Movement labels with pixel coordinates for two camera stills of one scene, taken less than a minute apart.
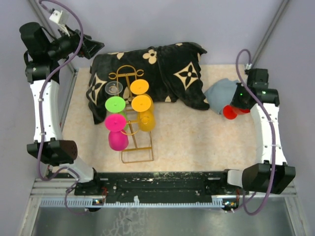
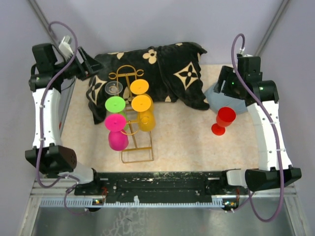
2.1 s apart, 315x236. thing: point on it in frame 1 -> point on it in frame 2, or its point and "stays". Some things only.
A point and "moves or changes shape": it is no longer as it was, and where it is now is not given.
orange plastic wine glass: (139, 86) stays
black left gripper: (89, 47) -> (88, 66)
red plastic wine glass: (231, 112) moves or changes shape
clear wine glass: (113, 87) stays
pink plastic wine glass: (118, 137) stays
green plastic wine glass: (115, 104) stays
